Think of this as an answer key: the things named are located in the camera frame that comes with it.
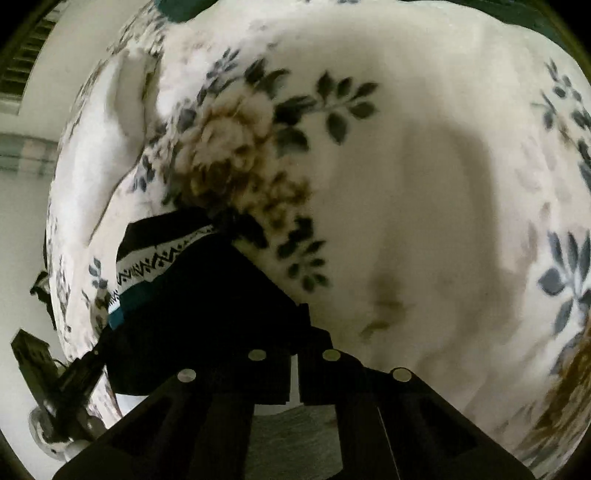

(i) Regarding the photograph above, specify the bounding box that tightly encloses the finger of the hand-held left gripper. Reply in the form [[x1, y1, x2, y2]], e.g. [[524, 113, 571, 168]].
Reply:
[[54, 347, 110, 403]]

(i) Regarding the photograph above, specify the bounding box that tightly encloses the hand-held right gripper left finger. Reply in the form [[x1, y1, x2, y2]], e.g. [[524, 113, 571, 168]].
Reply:
[[52, 349, 293, 480]]

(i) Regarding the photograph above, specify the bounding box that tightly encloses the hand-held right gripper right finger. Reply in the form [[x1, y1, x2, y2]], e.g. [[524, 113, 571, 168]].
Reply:
[[297, 349, 537, 480]]

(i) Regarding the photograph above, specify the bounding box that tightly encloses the dark garment with patterned band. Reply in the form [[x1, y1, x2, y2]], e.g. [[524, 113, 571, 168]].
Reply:
[[102, 209, 334, 398]]

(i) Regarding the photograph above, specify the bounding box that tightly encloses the white floral blanket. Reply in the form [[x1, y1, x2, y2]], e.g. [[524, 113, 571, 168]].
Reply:
[[44, 0, 591, 480]]

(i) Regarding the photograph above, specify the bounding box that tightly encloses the louvred window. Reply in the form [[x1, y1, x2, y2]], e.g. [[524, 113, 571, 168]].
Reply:
[[0, 8, 62, 117]]

